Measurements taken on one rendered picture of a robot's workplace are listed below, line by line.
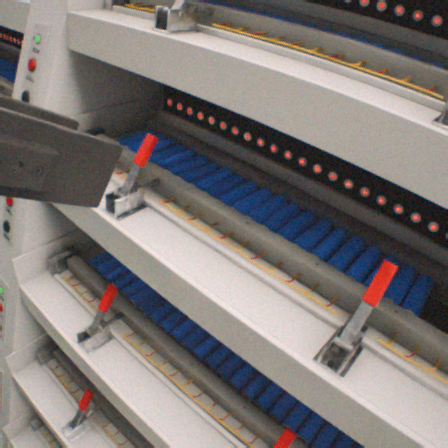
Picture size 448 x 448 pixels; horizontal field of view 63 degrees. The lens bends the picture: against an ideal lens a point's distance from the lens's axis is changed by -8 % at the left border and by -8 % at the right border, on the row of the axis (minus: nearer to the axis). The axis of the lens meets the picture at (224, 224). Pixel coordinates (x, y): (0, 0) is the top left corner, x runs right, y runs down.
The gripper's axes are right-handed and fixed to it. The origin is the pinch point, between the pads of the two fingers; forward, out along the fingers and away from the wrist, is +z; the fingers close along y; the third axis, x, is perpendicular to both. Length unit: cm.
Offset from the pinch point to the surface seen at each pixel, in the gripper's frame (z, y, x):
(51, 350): 34, -28, -41
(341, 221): 34.2, 4.5, 1.6
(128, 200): 21.8, -13.3, -6.1
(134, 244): 20.9, -9.3, -9.2
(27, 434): 36, -29, -64
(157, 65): 18.1, -13.5, 7.6
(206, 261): 23.5, -2.6, -7.3
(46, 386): 32, -24, -45
